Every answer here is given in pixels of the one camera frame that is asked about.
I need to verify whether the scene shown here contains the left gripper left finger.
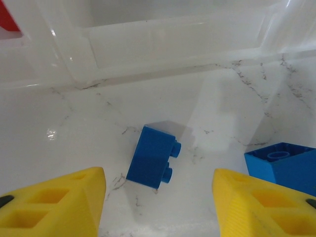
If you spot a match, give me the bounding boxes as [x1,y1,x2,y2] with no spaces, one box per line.
[0,166,107,237]

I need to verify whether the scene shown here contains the white plastic container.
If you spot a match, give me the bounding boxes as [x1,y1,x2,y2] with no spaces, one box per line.
[260,0,316,60]
[0,0,99,91]
[41,0,292,86]

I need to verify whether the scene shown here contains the blue lego brick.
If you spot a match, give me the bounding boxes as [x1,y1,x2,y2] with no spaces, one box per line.
[125,125,183,191]
[244,142,316,197]

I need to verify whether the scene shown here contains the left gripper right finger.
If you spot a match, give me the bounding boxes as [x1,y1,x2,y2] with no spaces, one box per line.
[213,168,316,237]

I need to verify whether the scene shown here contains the red lego brick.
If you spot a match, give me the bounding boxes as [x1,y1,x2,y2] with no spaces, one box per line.
[0,0,22,33]

